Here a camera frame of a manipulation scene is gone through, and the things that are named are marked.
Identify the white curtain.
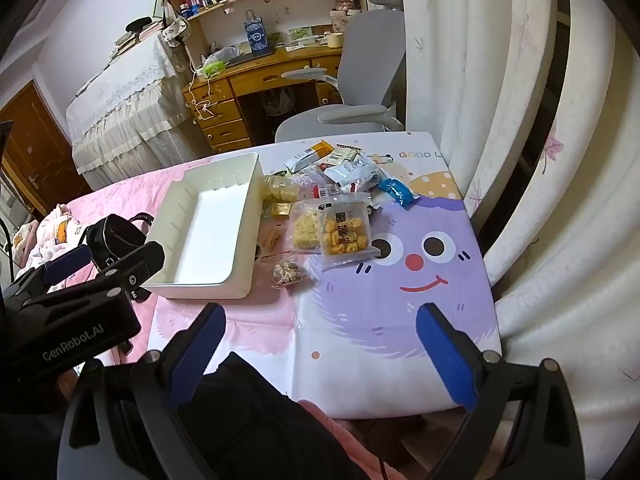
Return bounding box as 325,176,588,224
400,0,640,461

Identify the pink bed sheet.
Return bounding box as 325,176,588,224
65,157,301,386

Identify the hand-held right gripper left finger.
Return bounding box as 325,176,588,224
57,302,228,480

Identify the black shoulder bag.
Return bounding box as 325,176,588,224
80,212,161,306

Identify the wooden door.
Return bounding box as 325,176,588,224
0,80,93,221

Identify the small gold snack packet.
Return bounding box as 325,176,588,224
262,201,296,221

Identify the yellow snack clear packet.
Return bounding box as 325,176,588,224
262,175,301,203

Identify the white lace furniture cover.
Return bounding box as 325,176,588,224
65,30,211,191

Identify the blue snack packet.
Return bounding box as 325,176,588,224
376,177,420,208

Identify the red label clear snack packet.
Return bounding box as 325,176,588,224
300,167,342,202

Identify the tan snack clear packet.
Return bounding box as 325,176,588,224
260,225,288,261

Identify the orange snack ball packet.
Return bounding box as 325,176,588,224
317,200,383,270

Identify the blue gift bag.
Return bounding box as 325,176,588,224
243,9,271,56

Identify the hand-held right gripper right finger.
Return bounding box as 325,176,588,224
415,302,586,480

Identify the pale fluffy snack clear packet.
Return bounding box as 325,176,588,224
289,199,326,253

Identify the patterned cloth bag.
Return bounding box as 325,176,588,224
160,17,193,48

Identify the grey office chair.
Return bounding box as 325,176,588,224
274,0,407,143

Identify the white printed snack packet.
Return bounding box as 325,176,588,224
322,162,373,193
357,155,396,186

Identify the brown nut snack packet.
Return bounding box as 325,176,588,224
270,257,313,288

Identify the white cable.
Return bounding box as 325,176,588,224
186,67,216,121

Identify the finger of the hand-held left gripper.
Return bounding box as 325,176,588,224
5,246,96,306
75,241,166,306

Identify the wooden desk with bookshelf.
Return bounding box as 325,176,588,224
155,0,371,156

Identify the white plastic storage bin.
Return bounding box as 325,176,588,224
140,151,265,301

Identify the person's black clothing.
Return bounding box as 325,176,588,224
175,352,371,480

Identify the green white snack packet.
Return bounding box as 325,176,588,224
327,144,363,166

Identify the printed blanket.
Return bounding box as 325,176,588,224
10,204,86,281

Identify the black waste bin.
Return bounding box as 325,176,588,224
262,87,296,117

